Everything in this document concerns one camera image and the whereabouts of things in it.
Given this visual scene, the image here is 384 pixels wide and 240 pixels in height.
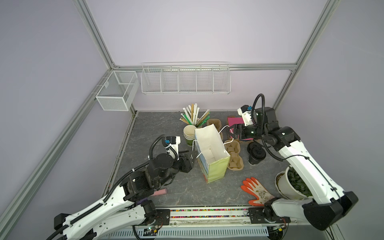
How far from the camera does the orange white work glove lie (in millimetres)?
Result: 782

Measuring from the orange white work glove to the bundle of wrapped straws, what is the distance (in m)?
0.45

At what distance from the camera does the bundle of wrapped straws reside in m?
0.97
